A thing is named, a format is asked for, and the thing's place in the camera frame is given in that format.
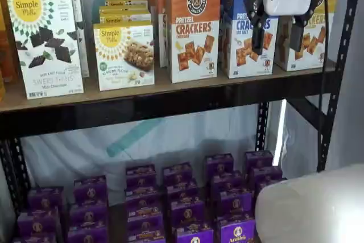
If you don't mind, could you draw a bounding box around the white backdrop sheet teal logo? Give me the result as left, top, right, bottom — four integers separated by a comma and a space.
19, 0, 364, 198

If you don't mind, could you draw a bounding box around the white LED light strip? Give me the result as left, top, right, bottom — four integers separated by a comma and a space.
273, 99, 287, 167

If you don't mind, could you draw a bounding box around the blue pretzel crackers box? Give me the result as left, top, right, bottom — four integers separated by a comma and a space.
221, 0, 279, 79

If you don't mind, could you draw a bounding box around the black metal shelf rack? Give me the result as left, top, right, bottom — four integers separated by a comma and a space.
0, 0, 364, 220

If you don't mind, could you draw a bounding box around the almond flour bars box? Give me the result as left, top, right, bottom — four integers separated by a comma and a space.
104, 0, 148, 7
98, 6, 151, 15
93, 23, 156, 92
99, 13, 152, 26

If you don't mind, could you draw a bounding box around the wooden shelf board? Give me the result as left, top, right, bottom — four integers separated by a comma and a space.
0, 57, 337, 113

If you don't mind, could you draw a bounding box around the purple Annie's box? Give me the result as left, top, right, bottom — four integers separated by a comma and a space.
220, 217, 258, 243
127, 220, 167, 243
73, 175, 108, 206
67, 225, 110, 243
244, 150, 274, 173
255, 179, 287, 198
162, 162, 195, 187
126, 164, 158, 188
16, 208, 61, 237
169, 199, 206, 226
69, 203, 109, 228
250, 166, 284, 186
217, 190, 254, 219
173, 224, 214, 243
125, 185, 160, 205
210, 171, 245, 193
27, 187, 65, 212
166, 182, 200, 203
13, 234, 57, 243
204, 153, 235, 176
125, 201, 164, 224

